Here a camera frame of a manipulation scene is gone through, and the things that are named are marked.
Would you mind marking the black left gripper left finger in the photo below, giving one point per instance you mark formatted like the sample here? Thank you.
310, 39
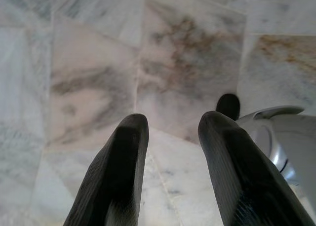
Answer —
118, 174

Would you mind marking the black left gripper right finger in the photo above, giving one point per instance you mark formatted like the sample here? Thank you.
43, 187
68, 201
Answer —
237, 166

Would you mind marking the black robot foot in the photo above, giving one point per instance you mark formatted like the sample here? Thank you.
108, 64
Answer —
228, 105

